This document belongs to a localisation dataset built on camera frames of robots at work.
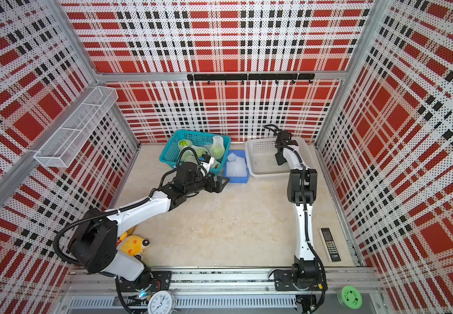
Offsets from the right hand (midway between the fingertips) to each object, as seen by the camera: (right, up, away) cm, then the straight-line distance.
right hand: (293, 156), depth 109 cm
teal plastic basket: (-70, +3, -1) cm, 70 cm away
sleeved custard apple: (-63, +8, +3) cm, 63 cm away
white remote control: (+8, -38, -27) cm, 48 cm away
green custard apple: (-42, +2, -7) cm, 42 cm away
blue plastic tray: (-32, -12, -8) cm, 35 cm away
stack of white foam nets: (-32, -5, -4) cm, 33 cm away
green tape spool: (+7, -50, -42) cm, 66 cm away
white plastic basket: (-18, -2, +2) cm, 18 cm away
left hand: (-37, -9, -24) cm, 46 cm away
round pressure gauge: (-58, -52, -42) cm, 88 cm away
